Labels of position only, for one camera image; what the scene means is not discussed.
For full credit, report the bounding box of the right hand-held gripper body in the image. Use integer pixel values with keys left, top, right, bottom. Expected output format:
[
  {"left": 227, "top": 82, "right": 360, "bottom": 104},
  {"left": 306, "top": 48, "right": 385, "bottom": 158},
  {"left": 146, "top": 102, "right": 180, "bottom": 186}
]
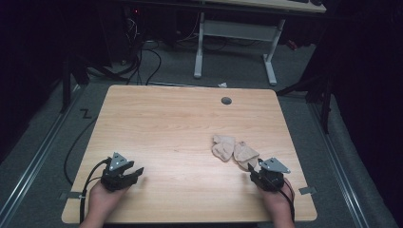
[{"left": 250, "top": 157, "right": 292, "bottom": 193}]

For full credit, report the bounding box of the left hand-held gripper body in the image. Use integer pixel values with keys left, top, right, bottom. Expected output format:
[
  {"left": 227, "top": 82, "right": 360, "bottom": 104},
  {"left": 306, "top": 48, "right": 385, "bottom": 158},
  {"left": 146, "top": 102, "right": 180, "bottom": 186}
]
[{"left": 100, "top": 152, "right": 139, "bottom": 193}]

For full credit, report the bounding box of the beige sock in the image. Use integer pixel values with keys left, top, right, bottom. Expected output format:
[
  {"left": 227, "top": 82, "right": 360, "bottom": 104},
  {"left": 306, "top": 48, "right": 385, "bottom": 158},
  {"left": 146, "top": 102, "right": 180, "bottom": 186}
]
[
  {"left": 211, "top": 134, "right": 237, "bottom": 162},
  {"left": 233, "top": 141, "right": 261, "bottom": 172}
]

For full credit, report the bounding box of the person's left hand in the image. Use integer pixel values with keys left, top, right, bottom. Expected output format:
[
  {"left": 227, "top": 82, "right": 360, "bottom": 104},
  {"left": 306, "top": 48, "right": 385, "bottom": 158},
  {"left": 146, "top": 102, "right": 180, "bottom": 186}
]
[{"left": 86, "top": 180, "right": 131, "bottom": 220}]

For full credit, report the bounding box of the person's right hand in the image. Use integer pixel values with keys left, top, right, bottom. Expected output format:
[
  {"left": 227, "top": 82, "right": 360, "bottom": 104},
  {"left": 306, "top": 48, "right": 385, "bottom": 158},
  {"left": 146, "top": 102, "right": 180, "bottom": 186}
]
[{"left": 259, "top": 178, "right": 297, "bottom": 221}]

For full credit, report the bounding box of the grey tape strip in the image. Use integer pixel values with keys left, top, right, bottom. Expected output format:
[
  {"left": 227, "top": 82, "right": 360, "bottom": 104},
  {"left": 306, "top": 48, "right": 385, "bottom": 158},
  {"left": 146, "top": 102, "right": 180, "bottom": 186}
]
[
  {"left": 298, "top": 186, "right": 317, "bottom": 196},
  {"left": 58, "top": 191, "right": 84, "bottom": 200}
]

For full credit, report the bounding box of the black metal stand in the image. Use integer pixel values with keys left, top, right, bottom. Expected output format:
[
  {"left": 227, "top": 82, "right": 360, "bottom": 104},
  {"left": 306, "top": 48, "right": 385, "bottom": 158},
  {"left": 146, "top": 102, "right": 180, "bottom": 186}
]
[
  {"left": 59, "top": 52, "right": 91, "bottom": 114},
  {"left": 276, "top": 71, "right": 336, "bottom": 135}
]

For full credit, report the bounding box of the white-framed desk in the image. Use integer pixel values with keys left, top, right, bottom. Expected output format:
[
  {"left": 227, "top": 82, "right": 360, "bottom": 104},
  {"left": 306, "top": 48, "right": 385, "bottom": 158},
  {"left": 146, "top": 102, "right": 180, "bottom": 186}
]
[{"left": 193, "top": 0, "right": 327, "bottom": 87}]

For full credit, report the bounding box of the dark computer tower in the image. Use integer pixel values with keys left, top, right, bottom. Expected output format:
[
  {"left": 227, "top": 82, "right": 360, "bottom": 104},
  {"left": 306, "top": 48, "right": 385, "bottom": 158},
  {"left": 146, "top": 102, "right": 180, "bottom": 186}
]
[{"left": 123, "top": 5, "right": 146, "bottom": 61}]

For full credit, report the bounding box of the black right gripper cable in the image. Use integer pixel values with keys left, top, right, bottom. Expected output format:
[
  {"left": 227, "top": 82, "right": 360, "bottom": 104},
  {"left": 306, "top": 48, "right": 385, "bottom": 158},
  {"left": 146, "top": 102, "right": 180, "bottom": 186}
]
[{"left": 267, "top": 177, "right": 297, "bottom": 223}]

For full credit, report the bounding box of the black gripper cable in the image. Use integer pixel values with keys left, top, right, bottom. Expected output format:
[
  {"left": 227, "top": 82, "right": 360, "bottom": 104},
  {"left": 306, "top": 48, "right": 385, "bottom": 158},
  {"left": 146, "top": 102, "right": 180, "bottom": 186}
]
[
  {"left": 267, "top": 177, "right": 297, "bottom": 223},
  {"left": 79, "top": 157, "right": 112, "bottom": 224}
]

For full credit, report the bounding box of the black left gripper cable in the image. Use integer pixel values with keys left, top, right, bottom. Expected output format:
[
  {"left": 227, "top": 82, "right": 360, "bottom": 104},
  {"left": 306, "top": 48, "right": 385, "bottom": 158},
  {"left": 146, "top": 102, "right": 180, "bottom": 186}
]
[{"left": 79, "top": 157, "right": 112, "bottom": 224}]

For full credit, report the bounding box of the black floor cable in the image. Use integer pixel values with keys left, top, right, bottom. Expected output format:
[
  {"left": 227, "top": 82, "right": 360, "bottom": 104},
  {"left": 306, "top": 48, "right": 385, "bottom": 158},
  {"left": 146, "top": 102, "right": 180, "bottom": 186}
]
[{"left": 63, "top": 116, "right": 99, "bottom": 186}]

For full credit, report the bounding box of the metal floor rail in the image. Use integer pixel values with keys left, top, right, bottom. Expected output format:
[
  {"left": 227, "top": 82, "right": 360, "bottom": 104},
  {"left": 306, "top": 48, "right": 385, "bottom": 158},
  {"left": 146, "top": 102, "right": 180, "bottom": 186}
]
[
  {"left": 307, "top": 102, "right": 371, "bottom": 228},
  {"left": 0, "top": 85, "right": 86, "bottom": 222}
]

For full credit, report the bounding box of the bundle of black floor cables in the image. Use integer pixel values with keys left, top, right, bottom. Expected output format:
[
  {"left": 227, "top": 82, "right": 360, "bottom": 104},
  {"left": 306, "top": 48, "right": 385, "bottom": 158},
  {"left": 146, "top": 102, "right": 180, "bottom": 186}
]
[{"left": 86, "top": 18, "right": 163, "bottom": 86}]

